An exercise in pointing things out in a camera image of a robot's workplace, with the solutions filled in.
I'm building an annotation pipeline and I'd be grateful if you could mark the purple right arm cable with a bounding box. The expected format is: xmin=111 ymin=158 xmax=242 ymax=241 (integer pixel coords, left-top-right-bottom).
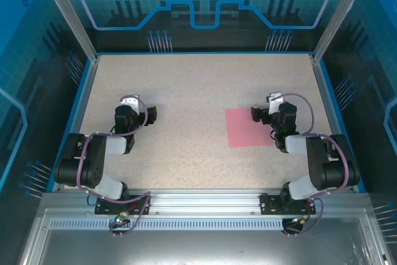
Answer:
xmin=269 ymin=92 xmax=350 ymax=235

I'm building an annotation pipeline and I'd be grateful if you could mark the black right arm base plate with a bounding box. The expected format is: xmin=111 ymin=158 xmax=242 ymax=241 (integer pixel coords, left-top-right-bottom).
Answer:
xmin=259 ymin=192 xmax=317 ymax=215

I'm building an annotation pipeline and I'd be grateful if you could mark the slotted grey cable duct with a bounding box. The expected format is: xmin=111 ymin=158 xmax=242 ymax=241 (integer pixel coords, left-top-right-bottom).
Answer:
xmin=48 ymin=218 xmax=294 ymax=230

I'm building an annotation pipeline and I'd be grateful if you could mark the aluminium frame post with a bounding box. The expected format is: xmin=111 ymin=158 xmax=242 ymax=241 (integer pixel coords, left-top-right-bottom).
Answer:
xmin=311 ymin=0 xmax=375 ymax=63
xmin=34 ymin=0 xmax=100 ymax=63

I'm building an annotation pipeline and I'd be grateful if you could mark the steel sheet panel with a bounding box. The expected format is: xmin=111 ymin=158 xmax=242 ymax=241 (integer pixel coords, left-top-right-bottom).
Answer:
xmin=18 ymin=209 xmax=388 ymax=265

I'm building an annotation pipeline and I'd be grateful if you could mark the pink square paper sheet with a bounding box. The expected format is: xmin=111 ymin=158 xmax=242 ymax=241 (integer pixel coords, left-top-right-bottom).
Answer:
xmin=225 ymin=107 xmax=277 ymax=148

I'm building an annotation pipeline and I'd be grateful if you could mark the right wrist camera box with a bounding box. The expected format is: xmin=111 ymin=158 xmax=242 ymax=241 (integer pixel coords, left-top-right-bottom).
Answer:
xmin=267 ymin=92 xmax=285 ymax=115

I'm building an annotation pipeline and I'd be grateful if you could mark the aluminium side rail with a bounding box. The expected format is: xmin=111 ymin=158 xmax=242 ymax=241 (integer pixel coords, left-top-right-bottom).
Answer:
xmin=311 ymin=55 xmax=355 ymax=191
xmin=51 ymin=55 xmax=100 ymax=193

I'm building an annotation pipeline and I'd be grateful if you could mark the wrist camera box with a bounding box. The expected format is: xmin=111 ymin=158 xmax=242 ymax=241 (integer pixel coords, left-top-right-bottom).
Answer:
xmin=120 ymin=94 xmax=141 ymax=107
xmin=267 ymin=92 xmax=285 ymax=115

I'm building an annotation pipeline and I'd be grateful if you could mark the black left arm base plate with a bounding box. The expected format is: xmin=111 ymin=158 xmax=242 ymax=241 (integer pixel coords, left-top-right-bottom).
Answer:
xmin=94 ymin=194 xmax=153 ymax=215

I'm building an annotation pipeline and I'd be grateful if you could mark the cable connector with green light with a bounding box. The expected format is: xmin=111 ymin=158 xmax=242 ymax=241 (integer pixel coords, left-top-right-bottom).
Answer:
xmin=113 ymin=210 xmax=130 ymax=228

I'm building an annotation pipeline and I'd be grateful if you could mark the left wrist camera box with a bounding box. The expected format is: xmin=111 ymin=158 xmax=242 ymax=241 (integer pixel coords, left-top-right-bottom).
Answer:
xmin=120 ymin=94 xmax=141 ymax=107

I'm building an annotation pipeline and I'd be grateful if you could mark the black electronics box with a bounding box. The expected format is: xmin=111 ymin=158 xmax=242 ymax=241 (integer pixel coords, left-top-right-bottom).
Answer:
xmin=42 ymin=187 xmax=372 ymax=216

